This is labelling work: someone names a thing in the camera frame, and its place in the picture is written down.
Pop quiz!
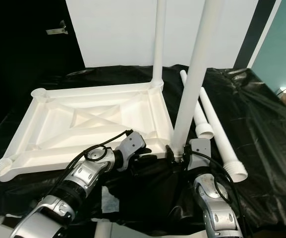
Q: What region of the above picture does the black vertical wall strip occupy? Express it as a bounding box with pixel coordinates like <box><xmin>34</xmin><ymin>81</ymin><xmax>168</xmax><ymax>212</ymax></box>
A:
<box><xmin>234</xmin><ymin>0</ymin><xmax>277</xmax><ymax>69</ymax></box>

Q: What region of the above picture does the white plastic table top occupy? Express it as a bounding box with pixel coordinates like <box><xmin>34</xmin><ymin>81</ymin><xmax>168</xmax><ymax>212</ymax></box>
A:
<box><xmin>0</xmin><ymin>80</ymin><xmax>178</xmax><ymax>182</ymax></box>

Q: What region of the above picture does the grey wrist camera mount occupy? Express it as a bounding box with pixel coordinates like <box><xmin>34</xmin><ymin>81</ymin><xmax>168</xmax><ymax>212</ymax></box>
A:
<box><xmin>185</xmin><ymin>138</ymin><xmax>210</xmax><ymax>172</ymax></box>
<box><xmin>114</xmin><ymin>131</ymin><xmax>146</xmax><ymax>172</ymax></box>

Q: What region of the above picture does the white support table post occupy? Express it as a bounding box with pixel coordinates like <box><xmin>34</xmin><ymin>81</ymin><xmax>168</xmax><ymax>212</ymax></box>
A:
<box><xmin>96</xmin><ymin>221</ymin><xmax>114</xmax><ymax>238</ymax></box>

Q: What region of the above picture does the black door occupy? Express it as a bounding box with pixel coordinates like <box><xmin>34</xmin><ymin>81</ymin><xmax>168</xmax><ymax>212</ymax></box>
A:
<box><xmin>0</xmin><ymin>0</ymin><xmax>85</xmax><ymax>124</ymax></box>

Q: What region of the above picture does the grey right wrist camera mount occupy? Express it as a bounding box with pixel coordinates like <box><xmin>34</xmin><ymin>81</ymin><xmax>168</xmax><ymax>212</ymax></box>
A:
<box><xmin>185</xmin><ymin>138</ymin><xmax>210</xmax><ymax>172</ymax></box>

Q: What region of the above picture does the black plastic cover sheet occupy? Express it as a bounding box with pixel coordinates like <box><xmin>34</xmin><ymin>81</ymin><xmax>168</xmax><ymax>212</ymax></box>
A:
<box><xmin>0</xmin><ymin>63</ymin><xmax>286</xmax><ymax>234</ymax></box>

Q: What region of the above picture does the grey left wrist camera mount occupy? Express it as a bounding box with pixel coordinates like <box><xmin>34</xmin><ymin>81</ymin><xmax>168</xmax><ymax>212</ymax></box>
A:
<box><xmin>114</xmin><ymin>131</ymin><xmax>146</xmax><ymax>172</ymax></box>

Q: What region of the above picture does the white plastic table leg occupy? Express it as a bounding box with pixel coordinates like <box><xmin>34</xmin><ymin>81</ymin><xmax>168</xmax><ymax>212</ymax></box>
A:
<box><xmin>200</xmin><ymin>87</ymin><xmax>248</xmax><ymax>182</ymax></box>
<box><xmin>153</xmin><ymin>0</ymin><xmax>167</xmax><ymax>90</ymax></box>
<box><xmin>170</xmin><ymin>0</ymin><xmax>224</xmax><ymax>159</ymax></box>
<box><xmin>180</xmin><ymin>69</ymin><xmax>214</xmax><ymax>139</ymax></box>

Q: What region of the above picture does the silver door handle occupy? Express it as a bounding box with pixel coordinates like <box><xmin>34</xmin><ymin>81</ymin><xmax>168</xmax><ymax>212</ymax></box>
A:
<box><xmin>46</xmin><ymin>20</ymin><xmax>69</xmax><ymax>35</ymax></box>

